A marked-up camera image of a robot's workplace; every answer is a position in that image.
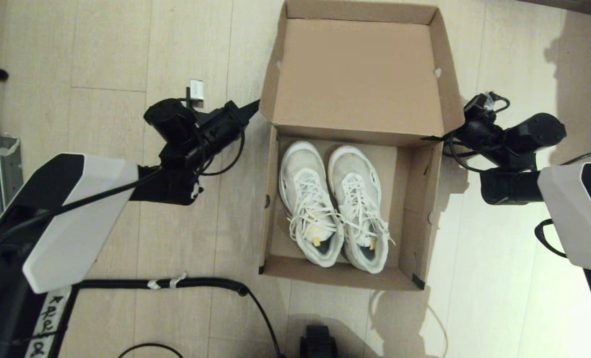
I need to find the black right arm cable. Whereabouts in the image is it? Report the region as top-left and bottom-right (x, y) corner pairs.
(445, 137), (490, 174)

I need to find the white lace-up sneaker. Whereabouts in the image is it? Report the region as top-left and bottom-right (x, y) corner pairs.
(327, 145), (395, 274)
(279, 141), (346, 268)

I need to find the black corrugated cable conduit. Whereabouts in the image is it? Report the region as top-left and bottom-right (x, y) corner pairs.
(77, 276), (286, 358)

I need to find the brown cardboard shoe box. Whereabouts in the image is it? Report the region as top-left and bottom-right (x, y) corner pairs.
(258, 0), (465, 291)

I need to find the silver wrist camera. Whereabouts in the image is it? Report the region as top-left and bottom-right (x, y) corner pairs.
(186, 80), (204, 109)
(465, 92), (511, 120)

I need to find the dark wooden furniture edge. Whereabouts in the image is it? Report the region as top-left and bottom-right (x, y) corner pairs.
(512, 0), (591, 20)

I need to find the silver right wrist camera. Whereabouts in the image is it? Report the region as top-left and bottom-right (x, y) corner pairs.
(465, 92), (511, 120)

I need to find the thin black cable loop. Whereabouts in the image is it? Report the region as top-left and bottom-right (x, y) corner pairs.
(118, 343), (184, 358)

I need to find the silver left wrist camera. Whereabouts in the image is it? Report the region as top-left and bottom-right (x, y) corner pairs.
(186, 80), (204, 109)

